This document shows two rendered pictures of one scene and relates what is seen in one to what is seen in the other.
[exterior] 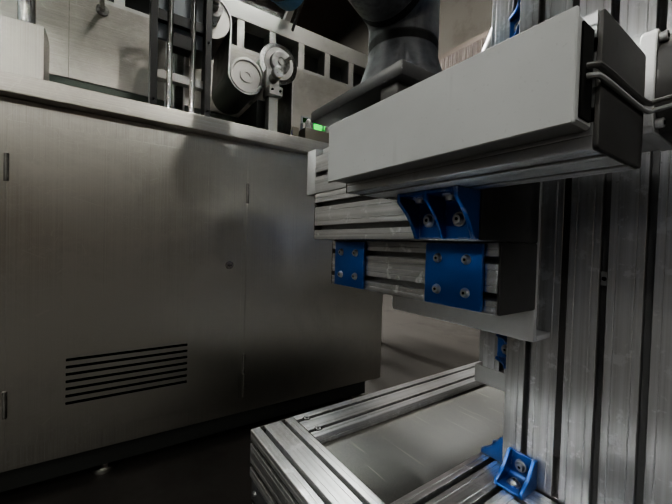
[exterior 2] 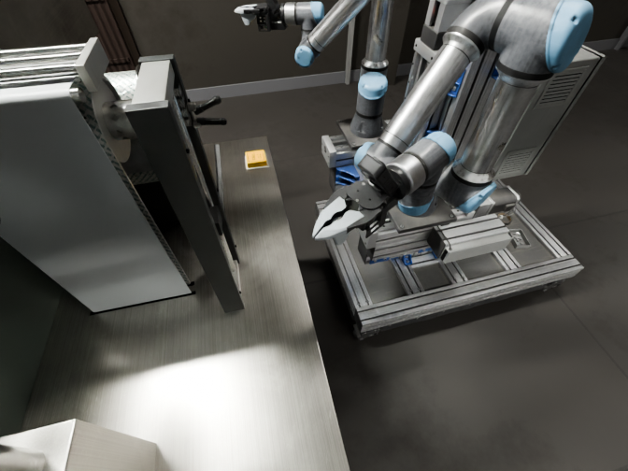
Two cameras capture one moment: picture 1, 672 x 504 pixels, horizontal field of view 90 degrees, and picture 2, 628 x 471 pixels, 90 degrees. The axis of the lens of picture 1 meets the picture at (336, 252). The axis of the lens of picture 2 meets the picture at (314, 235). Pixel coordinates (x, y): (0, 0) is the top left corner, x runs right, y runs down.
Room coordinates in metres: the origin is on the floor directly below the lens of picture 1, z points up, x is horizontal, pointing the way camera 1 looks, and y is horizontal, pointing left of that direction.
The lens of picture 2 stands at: (0.65, 0.80, 1.63)
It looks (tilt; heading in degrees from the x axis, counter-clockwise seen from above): 51 degrees down; 290
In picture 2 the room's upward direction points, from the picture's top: straight up
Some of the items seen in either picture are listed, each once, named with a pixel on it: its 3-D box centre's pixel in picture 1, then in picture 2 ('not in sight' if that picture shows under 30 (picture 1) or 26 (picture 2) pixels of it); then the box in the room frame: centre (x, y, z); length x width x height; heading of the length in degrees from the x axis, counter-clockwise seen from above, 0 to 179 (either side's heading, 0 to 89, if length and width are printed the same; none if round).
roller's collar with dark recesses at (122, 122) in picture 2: (211, 11); (130, 119); (1.12, 0.43, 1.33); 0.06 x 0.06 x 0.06; 33
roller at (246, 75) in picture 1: (236, 88); not in sight; (1.32, 0.40, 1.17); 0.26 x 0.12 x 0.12; 33
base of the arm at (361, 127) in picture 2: not in sight; (367, 119); (0.86, -0.51, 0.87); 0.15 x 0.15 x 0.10
